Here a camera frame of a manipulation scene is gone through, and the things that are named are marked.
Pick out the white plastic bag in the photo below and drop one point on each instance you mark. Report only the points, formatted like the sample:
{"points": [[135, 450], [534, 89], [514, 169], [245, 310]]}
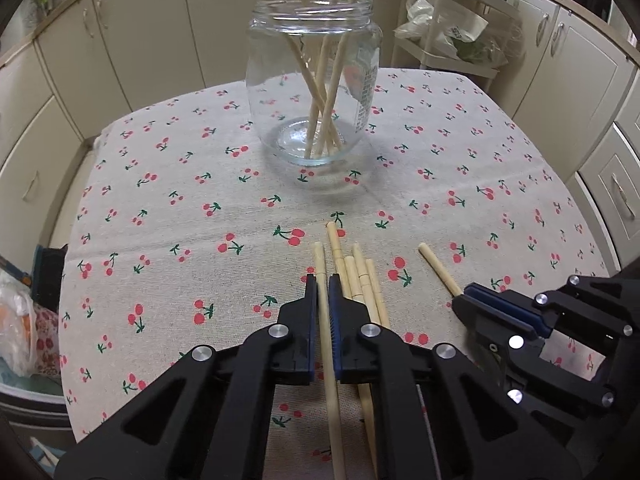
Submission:
{"points": [[440, 20]]}

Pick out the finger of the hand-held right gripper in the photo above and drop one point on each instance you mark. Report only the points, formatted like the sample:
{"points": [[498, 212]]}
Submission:
{"points": [[492, 325], [505, 305]]}

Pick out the printed waste bin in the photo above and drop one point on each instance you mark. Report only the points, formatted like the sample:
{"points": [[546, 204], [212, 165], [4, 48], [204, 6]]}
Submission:
{"points": [[47, 340]]}

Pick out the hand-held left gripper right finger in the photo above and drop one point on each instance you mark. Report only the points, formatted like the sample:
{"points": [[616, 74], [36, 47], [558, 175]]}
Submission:
{"points": [[336, 330]]}

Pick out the dark teal dustpan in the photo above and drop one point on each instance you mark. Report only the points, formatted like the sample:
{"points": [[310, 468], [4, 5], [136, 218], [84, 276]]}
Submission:
{"points": [[50, 275]]}

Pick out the clear glass jar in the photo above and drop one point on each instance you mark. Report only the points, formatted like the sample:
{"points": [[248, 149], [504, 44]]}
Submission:
{"points": [[275, 85]]}

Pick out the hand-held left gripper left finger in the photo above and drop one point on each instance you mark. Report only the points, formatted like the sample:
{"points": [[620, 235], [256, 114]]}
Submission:
{"points": [[310, 330]]}

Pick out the clear plastic bag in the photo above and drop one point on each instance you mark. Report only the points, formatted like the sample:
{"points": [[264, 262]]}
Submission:
{"points": [[17, 320]]}

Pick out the white rolling cart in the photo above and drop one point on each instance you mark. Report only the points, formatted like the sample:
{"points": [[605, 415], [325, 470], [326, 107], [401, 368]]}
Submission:
{"points": [[415, 50]]}

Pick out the cherry print tablecloth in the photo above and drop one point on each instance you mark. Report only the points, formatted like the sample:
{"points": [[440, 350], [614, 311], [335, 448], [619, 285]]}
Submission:
{"points": [[200, 260]]}

